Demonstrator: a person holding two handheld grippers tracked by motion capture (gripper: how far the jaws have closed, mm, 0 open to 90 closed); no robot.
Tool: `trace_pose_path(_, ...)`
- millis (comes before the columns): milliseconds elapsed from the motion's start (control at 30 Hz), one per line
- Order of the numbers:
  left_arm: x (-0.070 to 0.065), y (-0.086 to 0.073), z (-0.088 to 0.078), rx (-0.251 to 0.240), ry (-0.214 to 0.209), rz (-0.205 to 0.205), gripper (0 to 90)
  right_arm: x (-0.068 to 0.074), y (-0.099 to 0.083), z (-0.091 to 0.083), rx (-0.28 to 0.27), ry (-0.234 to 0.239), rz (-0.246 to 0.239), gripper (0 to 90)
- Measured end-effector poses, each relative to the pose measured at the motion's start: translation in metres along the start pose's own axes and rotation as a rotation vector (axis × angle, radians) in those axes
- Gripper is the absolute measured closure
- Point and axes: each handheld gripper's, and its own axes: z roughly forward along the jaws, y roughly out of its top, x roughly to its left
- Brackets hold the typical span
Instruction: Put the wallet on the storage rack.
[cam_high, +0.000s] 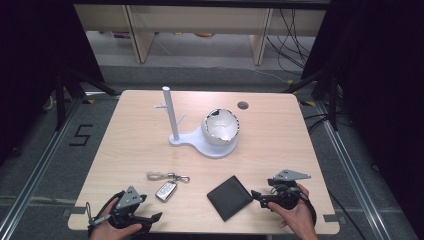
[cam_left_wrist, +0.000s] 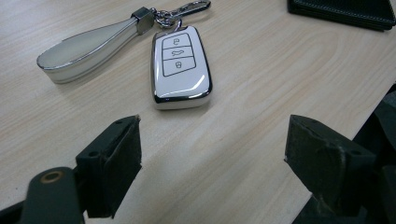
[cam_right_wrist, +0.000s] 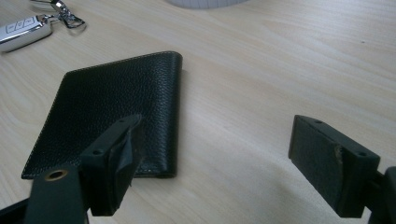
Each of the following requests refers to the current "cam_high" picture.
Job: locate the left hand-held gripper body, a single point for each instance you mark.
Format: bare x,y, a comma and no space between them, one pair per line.
130,198

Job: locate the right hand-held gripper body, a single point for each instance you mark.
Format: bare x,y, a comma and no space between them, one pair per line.
287,190

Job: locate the black leather wallet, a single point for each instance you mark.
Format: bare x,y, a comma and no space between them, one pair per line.
230,198

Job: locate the person's right hand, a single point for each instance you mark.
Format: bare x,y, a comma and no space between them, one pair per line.
298,220

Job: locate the person's left hand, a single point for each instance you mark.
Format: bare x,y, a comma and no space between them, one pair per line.
111,231

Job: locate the white bowl with silver rim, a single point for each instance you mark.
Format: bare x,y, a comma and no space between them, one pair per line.
220,128

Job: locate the white key stand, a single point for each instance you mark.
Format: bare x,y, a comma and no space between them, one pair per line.
173,115

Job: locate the black metal stand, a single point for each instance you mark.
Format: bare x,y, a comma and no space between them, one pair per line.
332,100
60,100

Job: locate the beige wooden shelf unit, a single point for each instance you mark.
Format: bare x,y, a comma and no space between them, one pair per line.
200,20

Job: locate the metal floor rail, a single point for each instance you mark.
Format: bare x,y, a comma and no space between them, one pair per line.
350,166
40,166

